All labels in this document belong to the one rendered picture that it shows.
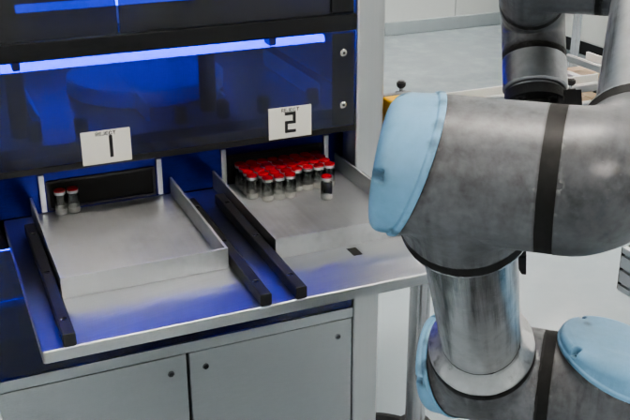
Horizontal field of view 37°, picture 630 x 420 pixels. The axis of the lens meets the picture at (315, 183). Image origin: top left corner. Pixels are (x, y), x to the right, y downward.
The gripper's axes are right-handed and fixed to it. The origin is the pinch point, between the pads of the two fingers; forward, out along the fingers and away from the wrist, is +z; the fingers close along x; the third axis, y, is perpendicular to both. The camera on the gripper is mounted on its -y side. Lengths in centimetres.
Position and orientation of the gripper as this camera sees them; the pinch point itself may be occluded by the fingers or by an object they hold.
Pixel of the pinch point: (520, 259)
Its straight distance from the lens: 107.4
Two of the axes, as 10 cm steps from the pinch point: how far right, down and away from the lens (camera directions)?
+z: -0.5, 9.4, -3.3
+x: 1.5, 3.4, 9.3
